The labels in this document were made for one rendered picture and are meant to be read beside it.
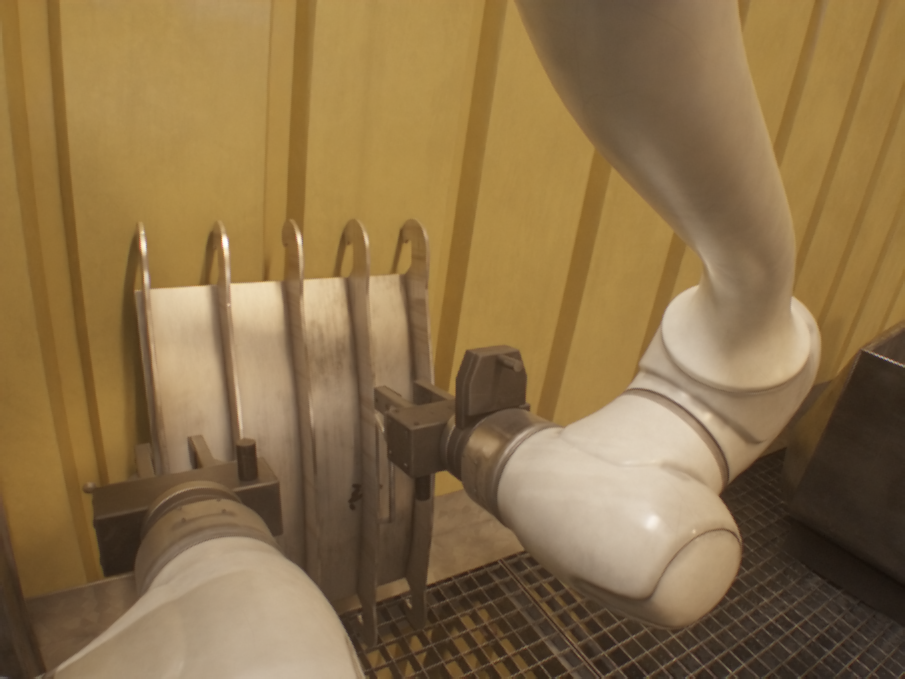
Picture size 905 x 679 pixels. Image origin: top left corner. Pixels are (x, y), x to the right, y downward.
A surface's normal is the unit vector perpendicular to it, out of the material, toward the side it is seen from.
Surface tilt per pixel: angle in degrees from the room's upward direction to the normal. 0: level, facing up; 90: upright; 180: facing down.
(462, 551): 0
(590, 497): 46
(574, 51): 138
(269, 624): 12
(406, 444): 90
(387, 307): 63
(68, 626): 90
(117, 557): 77
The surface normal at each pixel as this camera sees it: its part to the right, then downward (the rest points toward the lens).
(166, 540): -0.44, -0.77
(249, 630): 0.04, -0.95
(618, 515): -0.52, -0.51
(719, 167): 0.37, 0.81
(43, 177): 0.51, 0.41
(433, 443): 0.52, 0.20
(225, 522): 0.18, -0.98
